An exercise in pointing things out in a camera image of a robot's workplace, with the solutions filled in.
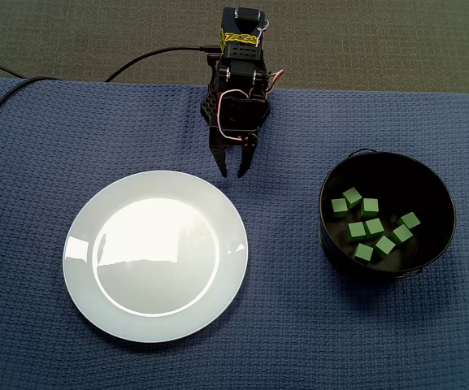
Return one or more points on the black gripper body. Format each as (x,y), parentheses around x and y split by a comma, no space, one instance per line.
(231,149)

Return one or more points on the small green cube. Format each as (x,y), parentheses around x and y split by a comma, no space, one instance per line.
(357,230)
(353,197)
(384,246)
(369,207)
(409,220)
(401,234)
(374,227)
(339,206)
(363,252)

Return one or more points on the blue waffle weave cloth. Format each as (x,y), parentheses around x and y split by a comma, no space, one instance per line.
(299,325)

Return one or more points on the black metal bucket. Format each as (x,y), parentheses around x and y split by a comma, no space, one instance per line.
(429,191)

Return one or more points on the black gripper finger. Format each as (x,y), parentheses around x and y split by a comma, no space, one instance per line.
(221,158)
(248,152)

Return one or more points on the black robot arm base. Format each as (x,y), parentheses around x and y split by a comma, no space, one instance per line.
(209,107)

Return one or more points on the white round plate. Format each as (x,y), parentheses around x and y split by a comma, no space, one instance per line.
(157,256)

